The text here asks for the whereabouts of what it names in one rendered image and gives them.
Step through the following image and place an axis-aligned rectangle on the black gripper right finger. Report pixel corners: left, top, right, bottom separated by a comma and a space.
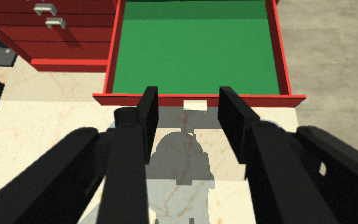
217, 86, 358, 224

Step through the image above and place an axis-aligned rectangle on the red tool chest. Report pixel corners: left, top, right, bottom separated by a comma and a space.
0, 0, 306, 114

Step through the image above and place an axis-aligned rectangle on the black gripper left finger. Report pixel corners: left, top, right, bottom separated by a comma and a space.
0, 86, 159, 224

